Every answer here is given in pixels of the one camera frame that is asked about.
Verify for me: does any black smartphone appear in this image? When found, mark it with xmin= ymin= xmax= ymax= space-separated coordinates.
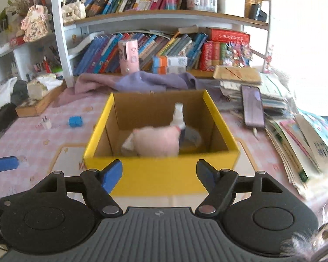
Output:
xmin=241 ymin=85 xmax=265 ymax=129

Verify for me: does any dried flower bunch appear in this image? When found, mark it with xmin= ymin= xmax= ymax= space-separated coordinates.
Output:
xmin=1 ymin=0 xmax=35 ymax=17

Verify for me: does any row of blue books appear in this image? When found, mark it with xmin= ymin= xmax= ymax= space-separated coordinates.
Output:
xmin=74 ymin=31 xmax=208 ymax=74

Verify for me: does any white side shelf unit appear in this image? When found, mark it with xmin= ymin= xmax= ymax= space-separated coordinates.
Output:
xmin=0 ymin=30 xmax=63 ymax=88

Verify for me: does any clear marker pen holder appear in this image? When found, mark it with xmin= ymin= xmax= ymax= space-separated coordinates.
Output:
xmin=194 ymin=0 xmax=218 ymax=13

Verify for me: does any yellow cardboard box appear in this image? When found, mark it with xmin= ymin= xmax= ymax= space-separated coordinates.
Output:
xmin=83 ymin=89 xmax=240 ymax=195

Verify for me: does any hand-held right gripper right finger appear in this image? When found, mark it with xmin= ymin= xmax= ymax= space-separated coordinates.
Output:
xmin=195 ymin=159 xmax=289 ymax=215

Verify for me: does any blue plastic tube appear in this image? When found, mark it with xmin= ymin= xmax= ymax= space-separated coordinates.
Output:
xmin=0 ymin=155 xmax=29 ymax=174

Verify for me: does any wooden tray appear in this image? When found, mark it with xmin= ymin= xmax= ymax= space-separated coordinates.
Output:
xmin=15 ymin=82 xmax=67 ymax=118

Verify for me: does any orange and white box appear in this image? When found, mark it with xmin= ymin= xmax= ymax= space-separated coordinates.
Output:
xmin=153 ymin=66 xmax=187 ymax=75
xmin=152 ymin=56 xmax=188 ymax=66

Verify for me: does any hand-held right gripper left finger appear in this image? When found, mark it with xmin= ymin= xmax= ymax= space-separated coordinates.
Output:
xmin=29 ymin=159 xmax=123 ymax=216

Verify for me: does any white pen container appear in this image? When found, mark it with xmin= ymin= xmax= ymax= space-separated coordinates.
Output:
xmin=217 ymin=0 xmax=246 ymax=17

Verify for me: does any pink thermos bottle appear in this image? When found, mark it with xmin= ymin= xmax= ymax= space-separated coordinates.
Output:
xmin=118 ymin=40 xmax=140 ymax=75

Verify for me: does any brown paper envelope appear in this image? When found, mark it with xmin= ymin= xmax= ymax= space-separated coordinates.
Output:
xmin=213 ymin=65 xmax=263 ymax=85

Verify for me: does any white bookshelf frame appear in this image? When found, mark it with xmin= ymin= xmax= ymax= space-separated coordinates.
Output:
xmin=51 ymin=0 xmax=272 ymax=88

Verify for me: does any stack of workbooks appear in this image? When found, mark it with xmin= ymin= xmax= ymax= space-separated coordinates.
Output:
xmin=265 ymin=109 xmax=328 ymax=200

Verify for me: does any pink plush toy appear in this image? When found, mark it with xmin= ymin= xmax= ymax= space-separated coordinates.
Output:
xmin=133 ymin=126 xmax=181 ymax=157

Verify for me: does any white quilted pearl handbag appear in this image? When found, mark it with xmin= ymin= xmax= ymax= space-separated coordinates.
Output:
xmin=61 ymin=0 xmax=86 ymax=24

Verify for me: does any lilac cloth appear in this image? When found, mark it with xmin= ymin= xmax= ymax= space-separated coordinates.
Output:
xmin=74 ymin=71 xmax=197 ymax=93

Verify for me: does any small black device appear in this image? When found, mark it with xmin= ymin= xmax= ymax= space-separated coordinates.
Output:
xmin=249 ymin=3 xmax=268 ymax=22

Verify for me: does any black garment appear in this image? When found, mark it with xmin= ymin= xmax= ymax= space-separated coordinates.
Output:
xmin=11 ymin=80 xmax=29 ymax=105

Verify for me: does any floral fabric doll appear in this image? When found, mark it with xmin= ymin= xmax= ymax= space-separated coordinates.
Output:
xmin=20 ymin=5 xmax=51 ymax=43

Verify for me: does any pile of papers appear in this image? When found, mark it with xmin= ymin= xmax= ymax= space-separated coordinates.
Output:
xmin=220 ymin=72 xmax=293 ymax=115

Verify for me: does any fuzzy lilac sleeve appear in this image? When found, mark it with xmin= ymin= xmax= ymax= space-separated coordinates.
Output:
xmin=280 ymin=221 xmax=328 ymax=262

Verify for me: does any white spray bottle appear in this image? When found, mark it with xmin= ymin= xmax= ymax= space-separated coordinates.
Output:
xmin=171 ymin=103 xmax=186 ymax=130

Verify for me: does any white garment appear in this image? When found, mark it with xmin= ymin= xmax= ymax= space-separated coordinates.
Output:
xmin=0 ymin=77 xmax=18 ymax=110

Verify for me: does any red book set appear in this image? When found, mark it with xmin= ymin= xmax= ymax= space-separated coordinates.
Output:
xmin=199 ymin=28 xmax=253 ymax=71

